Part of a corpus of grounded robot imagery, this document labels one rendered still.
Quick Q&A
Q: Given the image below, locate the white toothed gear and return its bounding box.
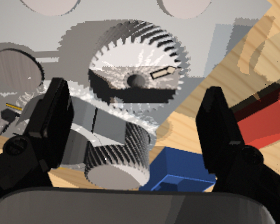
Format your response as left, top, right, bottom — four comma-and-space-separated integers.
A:
88, 21, 184, 113

